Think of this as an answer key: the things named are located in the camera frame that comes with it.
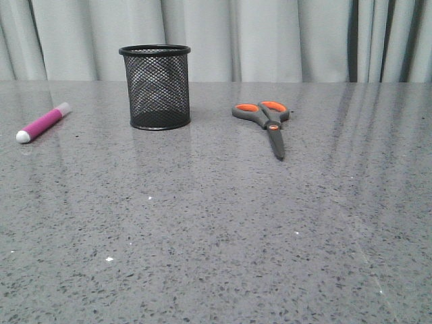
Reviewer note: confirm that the grey orange scissors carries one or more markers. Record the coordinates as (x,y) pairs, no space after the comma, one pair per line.
(269,115)

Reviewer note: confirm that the magenta marker pen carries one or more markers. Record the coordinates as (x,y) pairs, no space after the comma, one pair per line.
(43,123)

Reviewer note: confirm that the black mesh pen holder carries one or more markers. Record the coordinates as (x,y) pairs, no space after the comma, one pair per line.
(158,85)

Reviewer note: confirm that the grey curtain backdrop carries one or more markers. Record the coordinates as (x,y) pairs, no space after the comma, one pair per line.
(249,41)

